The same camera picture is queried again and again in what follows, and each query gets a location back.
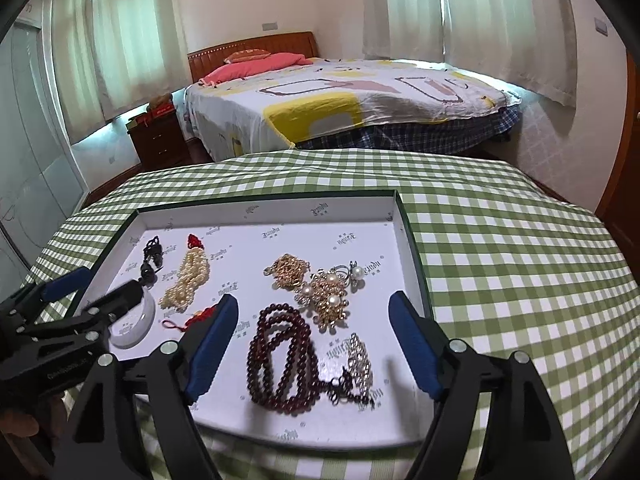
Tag gold pearl brooch cluster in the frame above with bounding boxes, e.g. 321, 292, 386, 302
294, 267, 354, 332

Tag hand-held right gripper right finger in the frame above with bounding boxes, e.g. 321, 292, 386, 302
388, 290, 572, 480

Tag brown wooden door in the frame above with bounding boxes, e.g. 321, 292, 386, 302
596, 44, 640, 262

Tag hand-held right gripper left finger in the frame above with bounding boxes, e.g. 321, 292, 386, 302
50, 293, 241, 480

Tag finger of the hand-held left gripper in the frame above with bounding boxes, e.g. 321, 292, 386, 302
20, 279, 146, 357
0, 265, 94, 322

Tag pearl strand with red knot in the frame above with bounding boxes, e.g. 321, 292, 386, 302
158, 233, 211, 311

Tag white lined tray box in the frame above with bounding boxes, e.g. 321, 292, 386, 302
65, 188, 436, 454

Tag silver pearl ring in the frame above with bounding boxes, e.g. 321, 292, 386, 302
329, 260, 369, 294

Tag gold chain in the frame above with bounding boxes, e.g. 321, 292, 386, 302
263, 253, 312, 291

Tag sliding glass door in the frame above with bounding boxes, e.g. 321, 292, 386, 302
0, 19, 92, 287

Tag person's left hand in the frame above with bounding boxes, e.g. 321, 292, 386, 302
0, 394, 67, 462

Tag silver crystal bracelet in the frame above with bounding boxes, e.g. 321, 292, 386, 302
344, 332, 376, 402

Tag pink pillow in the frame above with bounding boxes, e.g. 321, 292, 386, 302
199, 52, 314, 87

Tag red knot charm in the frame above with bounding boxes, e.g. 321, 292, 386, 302
160, 304, 222, 334

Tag blue plaid bed sheet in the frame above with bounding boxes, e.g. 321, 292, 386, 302
294, 104, 524, 157

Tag wooden headboard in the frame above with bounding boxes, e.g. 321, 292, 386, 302
187, 31, 319, 87

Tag white jade bangle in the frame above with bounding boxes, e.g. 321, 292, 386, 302
108, 287, 157, 350

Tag black jewelry piece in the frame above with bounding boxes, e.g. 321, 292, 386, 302
137, 234, 166, 287

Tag patterned white bed sheet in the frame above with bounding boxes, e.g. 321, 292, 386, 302
182, 58, 524, 162

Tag dark red bead necklace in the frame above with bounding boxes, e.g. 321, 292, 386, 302
246, 302, 377, 412

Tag red boxes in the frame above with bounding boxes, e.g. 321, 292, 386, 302
144, 93, 176, 119

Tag green checked tablecloth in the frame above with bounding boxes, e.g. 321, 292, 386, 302
27, 148, 640, 480

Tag dark wooden nightstand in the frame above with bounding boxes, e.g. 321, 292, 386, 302
126, 111, 194, 171

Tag small orange pillow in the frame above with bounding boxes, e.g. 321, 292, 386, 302
223, 48, 271, 65

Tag white curtain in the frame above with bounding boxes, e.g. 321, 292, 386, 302
91, 0, 194, 122
437, 0, 579, 107
49, 0, 110, 144
362, 0, 447, 62

